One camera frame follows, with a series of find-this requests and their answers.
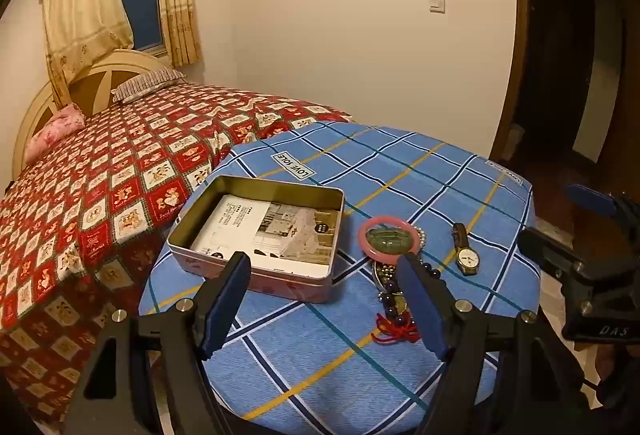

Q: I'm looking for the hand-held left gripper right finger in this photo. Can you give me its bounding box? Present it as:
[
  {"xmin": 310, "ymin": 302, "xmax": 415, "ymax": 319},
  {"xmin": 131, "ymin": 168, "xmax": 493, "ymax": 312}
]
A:
[{"xmin": 396, "ymin": 254, "xmax": 591, "ymax": 435}]

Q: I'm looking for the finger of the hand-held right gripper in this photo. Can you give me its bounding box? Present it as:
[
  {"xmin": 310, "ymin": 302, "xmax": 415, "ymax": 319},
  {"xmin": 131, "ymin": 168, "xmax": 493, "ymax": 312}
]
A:
[
  {"xmin": 565, "ymin": 183, "xmax": 640, "ymax": 238},
  {"xmin": 517, "ymin": 226, "xmax": 596, "ymax": 283}
]

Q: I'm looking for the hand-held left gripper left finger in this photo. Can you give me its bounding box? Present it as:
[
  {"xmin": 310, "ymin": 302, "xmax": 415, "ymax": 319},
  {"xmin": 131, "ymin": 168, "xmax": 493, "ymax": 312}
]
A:
[{"xmin": 65, "ymin": 251, "xmax": 252, "ymax": 435}]

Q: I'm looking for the dark bead bracelet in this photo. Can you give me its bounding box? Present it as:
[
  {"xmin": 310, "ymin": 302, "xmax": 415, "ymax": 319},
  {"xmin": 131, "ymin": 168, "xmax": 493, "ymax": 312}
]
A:
[{"xmin": 374, "ymin": 257, "xmax": 443, "ymax": 322}]

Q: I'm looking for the pink metal tin box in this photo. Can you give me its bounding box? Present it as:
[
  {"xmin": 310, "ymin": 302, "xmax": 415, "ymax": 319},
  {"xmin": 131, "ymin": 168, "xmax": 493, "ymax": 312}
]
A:
[{"xmin": 166, "ymin": 175, "xmax": 347, "ymax": 305}]

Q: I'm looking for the green jade bracelet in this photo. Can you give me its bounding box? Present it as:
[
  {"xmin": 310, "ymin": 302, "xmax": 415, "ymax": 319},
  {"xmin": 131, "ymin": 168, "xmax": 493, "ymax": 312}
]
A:
[{"xmin": 365, "ymin": 226, "xmax": 411, "ymax": 254}]

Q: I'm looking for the pink bangle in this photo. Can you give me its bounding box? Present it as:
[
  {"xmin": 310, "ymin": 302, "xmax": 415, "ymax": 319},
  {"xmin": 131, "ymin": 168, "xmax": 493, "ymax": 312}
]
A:
[{"xmin": 359, "ymin": 216, "xmax": 415, "ymax": 260}]

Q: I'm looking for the gold wristwatch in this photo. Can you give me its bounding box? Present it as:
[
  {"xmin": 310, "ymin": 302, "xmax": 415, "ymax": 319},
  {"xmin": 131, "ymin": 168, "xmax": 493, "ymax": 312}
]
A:
[{"xmin": 451, "ymin": 222, "xmax": 481, "ymax": 276}]

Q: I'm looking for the blue plaid cloth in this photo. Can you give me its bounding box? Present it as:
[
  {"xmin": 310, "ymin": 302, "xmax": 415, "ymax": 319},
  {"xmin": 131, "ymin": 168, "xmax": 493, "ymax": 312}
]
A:
[{"xmin": 139, "ymin": 121, "xmax": 541, "ymax": 435}]

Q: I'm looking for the dark wooden door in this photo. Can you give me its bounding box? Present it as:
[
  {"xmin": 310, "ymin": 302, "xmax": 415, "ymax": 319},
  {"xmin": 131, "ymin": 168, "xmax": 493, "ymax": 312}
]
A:
[{"xmin": 525, "ymin": 0, "xmax": 626, "ymax": 163}]

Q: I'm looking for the red patterned bedspread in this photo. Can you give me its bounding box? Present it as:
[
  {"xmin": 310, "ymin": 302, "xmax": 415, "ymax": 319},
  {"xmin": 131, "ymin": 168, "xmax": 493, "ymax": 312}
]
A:
[{"xmin": 0, "ymin": 82, "xmax": 356, "ymax": 426}]

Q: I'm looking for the striped pillow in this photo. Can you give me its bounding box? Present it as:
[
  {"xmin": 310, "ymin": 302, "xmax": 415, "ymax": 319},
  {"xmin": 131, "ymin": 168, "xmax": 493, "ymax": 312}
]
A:
[{"xmin": 111, "ymin": 68, "xmax": 187, "ymax": 104}]

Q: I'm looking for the pink pillow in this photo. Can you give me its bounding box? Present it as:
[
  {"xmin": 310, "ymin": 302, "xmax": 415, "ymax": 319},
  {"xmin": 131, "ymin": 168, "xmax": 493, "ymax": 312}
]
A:
[{"xmin": 24, "ymin": 104, "xmax": 87, "ymax": 164}]

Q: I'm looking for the cream wooden headboard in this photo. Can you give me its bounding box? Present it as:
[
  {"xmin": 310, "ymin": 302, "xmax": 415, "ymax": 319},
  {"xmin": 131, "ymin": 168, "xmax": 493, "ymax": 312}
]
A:
[{"xmin": 12, "ymin": 49, "xmax": 166, "ymax": 186}]

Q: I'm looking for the wide beige curtain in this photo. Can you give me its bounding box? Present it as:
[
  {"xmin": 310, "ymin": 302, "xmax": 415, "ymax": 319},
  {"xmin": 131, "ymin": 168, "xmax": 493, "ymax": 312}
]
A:
[{"xmin": 39, "ymin": 0, "xmax": 135, "ymax": 108}]

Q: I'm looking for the red knotted cord charm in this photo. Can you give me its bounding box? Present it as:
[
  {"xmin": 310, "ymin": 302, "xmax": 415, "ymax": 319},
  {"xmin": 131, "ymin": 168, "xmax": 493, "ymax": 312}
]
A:
[{"xmin": 372, "ymin": 312, "xmax": 426, "ymax": 346}]

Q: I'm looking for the wooden door frame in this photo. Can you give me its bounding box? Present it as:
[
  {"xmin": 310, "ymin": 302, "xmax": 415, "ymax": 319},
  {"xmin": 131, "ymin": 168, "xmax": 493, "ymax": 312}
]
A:
[{"xmin": 487, "ymin": 0, "xmax": 531, "ymax": 160}]

